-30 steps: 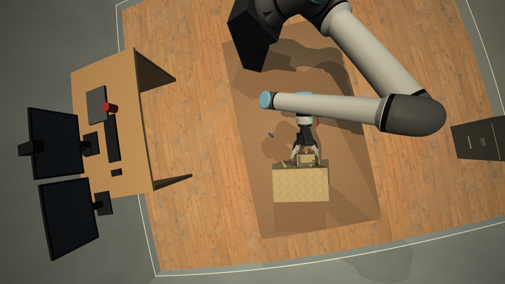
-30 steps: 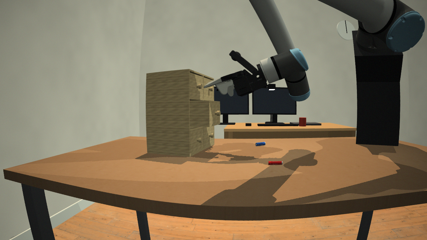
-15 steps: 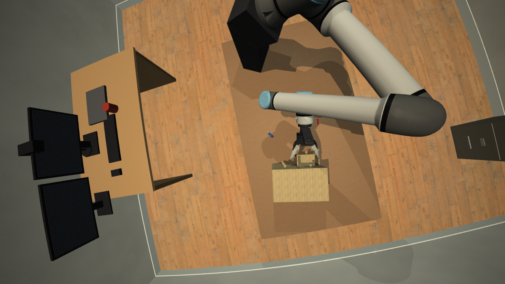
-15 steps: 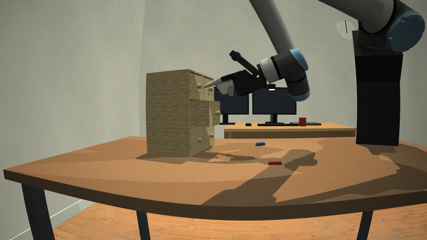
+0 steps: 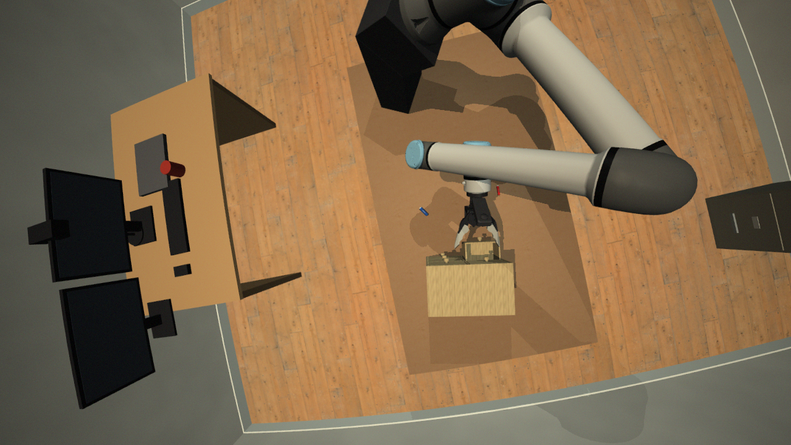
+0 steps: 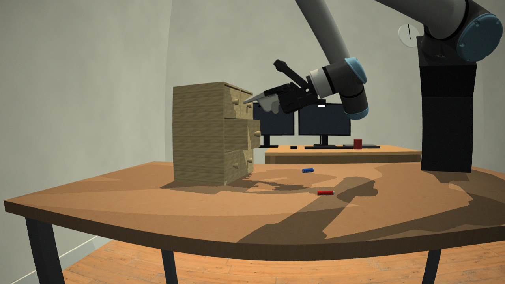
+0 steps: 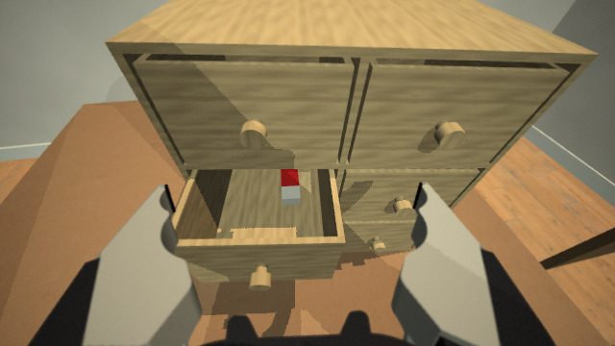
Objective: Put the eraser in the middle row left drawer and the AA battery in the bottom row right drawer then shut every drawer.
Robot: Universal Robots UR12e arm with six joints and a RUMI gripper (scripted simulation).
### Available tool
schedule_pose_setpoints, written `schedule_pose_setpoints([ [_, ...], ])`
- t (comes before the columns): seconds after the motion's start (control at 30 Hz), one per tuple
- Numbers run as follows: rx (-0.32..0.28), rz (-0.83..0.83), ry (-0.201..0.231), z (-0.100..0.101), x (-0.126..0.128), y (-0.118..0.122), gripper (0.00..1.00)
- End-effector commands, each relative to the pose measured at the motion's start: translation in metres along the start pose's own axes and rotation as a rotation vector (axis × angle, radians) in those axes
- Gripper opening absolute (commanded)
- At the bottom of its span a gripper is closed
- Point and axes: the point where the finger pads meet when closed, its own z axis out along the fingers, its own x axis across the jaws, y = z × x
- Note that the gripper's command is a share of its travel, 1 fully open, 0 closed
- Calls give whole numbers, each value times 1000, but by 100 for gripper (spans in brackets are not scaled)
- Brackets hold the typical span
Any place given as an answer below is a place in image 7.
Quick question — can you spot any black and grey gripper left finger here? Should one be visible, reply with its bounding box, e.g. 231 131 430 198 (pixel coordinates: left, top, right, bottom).
28 185 202 346

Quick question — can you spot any brown wooden chest of drawers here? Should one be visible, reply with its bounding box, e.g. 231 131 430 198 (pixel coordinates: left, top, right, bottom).
105 0 599 210

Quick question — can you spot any red and white eraser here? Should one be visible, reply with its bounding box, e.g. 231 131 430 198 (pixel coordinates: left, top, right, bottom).
281 169 301 205

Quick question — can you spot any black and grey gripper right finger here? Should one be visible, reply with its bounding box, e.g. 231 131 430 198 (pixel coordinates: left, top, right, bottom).
391 182 556 346

